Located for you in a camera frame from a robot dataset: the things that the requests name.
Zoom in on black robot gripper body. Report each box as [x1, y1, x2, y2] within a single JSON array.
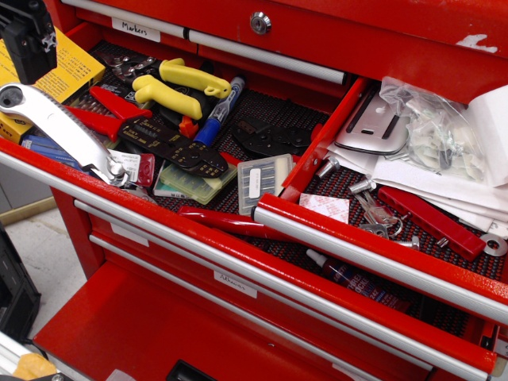
[[1, 0, 57, 85]]

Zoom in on silver box cutter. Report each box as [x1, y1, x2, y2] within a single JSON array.
[[1, 83, 129, 187]]

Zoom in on yellow tap wrench box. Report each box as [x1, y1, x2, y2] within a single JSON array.
[[1, 29, 106, 144]]

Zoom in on large red open drawer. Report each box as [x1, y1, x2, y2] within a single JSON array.
[[1, 12, 504, 380]]

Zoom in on small red open drawer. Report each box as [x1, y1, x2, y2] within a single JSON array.
[[252, 77, 507, 325]]

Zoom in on markers label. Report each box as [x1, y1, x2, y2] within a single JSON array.
[[111, 17, 160, 42]]

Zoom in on blue drill bit package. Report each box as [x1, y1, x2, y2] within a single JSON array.
[[21, 135, 83, 171]]

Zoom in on red plastic tube case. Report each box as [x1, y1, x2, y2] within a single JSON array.
[[109, 149, 156, 187]]

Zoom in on blue marker pen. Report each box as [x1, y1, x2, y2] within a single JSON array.
[[194, 75, 245, 146]]

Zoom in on chrome cabinet lock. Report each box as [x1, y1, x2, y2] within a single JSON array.
[[250, 11, 272, 35]]

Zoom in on green clear plastic case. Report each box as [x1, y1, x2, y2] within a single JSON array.
[[153, 160, 237, 205]]

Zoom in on black crimping die tool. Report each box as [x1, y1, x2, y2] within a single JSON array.
[[231, 118, 312, 157]]

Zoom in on black plastic crate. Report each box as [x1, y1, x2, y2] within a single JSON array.
[[1, 225, 41, 343]]

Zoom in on clear drill bit case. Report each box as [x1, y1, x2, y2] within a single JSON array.
[[237, 154, 294, 216]]

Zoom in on red tool cabinet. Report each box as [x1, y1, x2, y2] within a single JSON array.
[[33, 0, 508, 381]]

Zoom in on adhesives label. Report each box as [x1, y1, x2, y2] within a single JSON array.
[[214, 271, 257, 298]]

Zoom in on silver bolt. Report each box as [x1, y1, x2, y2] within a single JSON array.
[[348, 178, 377, 194], [315, 156, 341, 179]]

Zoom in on white red patterned packet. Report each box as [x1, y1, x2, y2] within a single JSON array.
[[299, 193, 350, 224]]

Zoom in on threadlocker bottle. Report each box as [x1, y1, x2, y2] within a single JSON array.
[[306, 248, 410, 313]]

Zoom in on clear plastic hardware bag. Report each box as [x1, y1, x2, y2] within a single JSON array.
[[379, 76, 487, 182]]

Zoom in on white paper stack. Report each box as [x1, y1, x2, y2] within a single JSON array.
[[328, 87, 507, 236]]

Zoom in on red flat bar tool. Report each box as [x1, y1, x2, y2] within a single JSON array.
[[378, 186, 486, 261]]

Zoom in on silver washer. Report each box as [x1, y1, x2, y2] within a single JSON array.
[[480, 233, 507, 257]]

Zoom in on yellow handled pliers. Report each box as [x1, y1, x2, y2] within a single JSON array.
[[97, 52, 232, 121]]

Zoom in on red handled wire crimper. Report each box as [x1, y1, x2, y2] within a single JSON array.
[[67, 87, 229, 179]]

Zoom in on red handle tool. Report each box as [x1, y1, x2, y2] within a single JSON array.
[[177, 206, 294, 241]]

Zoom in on key ring with keys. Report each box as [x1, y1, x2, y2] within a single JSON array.
[[352, 191, 421, 251]]

